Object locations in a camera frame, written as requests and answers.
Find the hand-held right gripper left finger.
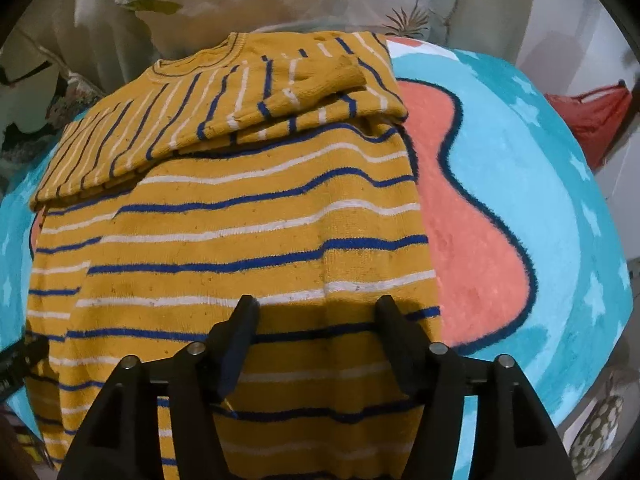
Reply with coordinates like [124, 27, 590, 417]
[57, 295, 262, 480]

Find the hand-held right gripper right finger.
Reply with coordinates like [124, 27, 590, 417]
[375, 295, 574, 480]

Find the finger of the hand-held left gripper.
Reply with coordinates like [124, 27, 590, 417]
[0, 335, 51, 406]

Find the yellow striped knit sweater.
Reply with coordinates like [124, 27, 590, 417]
[25, 31, 443, 480]

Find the spotted patterned cushion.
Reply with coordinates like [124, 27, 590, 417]
[570, 375, 626, 476]

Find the blue cartoon print mat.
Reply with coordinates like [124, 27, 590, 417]
[0, 35, 636, 476]

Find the dancer figure print pillow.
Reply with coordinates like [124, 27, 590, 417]
[0, 25, 108, 171]

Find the red plastic bag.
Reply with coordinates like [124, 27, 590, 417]
[545, 80, 633, 171]

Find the beige sofa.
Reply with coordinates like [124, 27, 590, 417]
[15, 0, 541, 111]

